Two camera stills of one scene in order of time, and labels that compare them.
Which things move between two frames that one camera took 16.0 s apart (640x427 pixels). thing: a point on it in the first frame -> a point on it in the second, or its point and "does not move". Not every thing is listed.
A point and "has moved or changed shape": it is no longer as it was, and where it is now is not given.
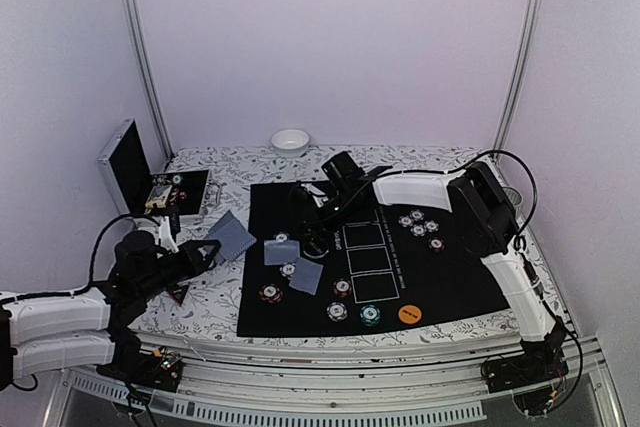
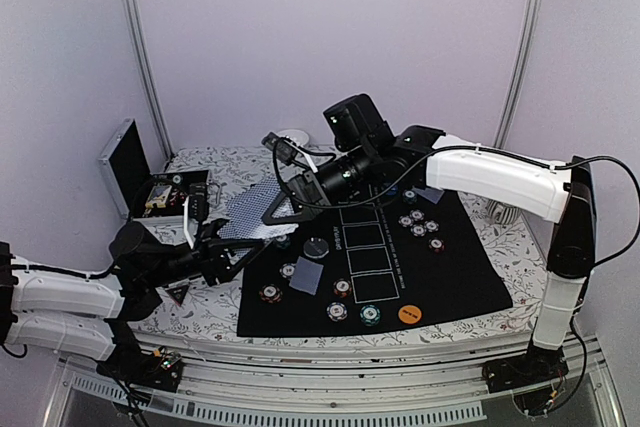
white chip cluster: [431, 226] does not move
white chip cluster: [418, 230] does not move
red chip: [342, 287] does not move
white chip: [287, 271] does not move
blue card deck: [233, 236] has moved or changed shape
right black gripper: [312, 219] -> [311, 202]
